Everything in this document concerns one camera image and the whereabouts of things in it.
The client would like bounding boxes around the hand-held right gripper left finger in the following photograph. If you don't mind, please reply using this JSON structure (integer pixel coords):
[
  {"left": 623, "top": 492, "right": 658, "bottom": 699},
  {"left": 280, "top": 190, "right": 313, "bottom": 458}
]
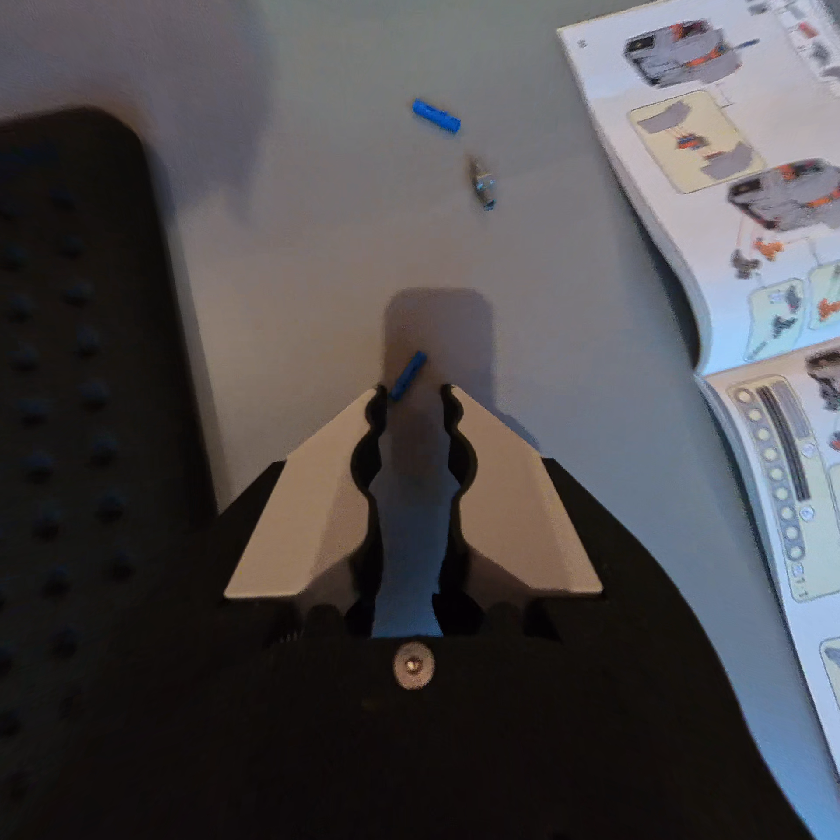
[{"left": 223, "top": 385, "right": 389, "bottom": 637}]

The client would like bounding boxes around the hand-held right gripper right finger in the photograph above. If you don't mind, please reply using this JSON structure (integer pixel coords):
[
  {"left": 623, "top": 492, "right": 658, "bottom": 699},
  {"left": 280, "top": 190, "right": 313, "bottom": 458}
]
[{"left": 432, "top": 384, "right": 605, "bottom": 637}]

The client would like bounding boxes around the blue connector pin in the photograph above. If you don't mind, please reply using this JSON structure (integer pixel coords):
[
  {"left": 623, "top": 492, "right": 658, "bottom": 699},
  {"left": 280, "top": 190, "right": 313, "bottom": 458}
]
[
  {"left": 411, "top": 98, "right": 462, "bottom": 135},
  {"left": 388, "top": 351, "right": 429, "bottom": 403}
]

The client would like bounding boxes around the small grey axle pin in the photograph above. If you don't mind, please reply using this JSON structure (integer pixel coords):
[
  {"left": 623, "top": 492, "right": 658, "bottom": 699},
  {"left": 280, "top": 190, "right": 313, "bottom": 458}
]
[{"left": 468, "top": 154, "right": 498, "bottom": 212}]

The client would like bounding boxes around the white instruction booklet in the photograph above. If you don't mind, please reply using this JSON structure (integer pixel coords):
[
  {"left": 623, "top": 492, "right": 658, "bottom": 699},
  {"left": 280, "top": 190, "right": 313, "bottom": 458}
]
[{"left": 556, "top": 0, "right": 840, "bottom": 785}]

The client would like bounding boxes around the grey desk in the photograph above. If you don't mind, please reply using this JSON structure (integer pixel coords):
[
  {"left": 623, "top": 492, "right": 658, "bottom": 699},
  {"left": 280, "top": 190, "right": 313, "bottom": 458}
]
[{"left": 0, "top": 0, "right": 840, "bottom": 840}]

